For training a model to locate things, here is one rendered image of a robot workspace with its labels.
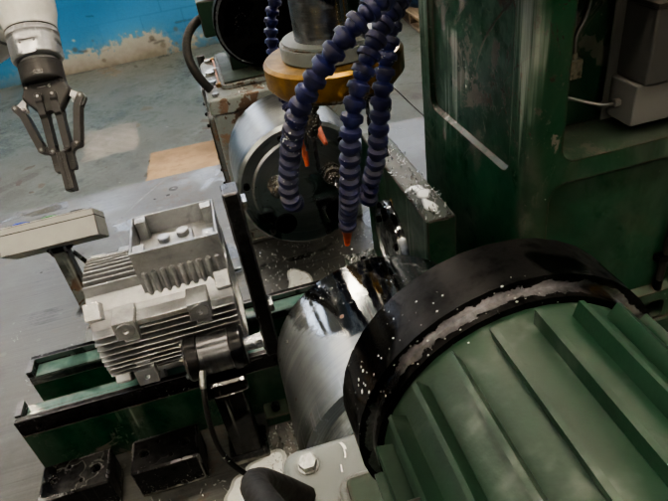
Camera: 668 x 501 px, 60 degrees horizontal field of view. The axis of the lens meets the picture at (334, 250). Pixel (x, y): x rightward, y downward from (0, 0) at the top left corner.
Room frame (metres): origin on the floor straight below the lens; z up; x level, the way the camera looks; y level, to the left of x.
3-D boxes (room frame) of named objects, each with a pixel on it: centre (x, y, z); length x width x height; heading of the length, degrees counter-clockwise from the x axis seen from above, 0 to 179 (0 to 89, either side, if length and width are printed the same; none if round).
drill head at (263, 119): (1.09, 0.05, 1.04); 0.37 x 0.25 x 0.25; 9
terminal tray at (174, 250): (0.71, 0.22, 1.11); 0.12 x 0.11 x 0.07; 99
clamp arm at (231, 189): (0.59, 0.11, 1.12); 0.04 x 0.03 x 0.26; 99
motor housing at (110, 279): (0.70, 0.26, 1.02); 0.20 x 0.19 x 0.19; 99
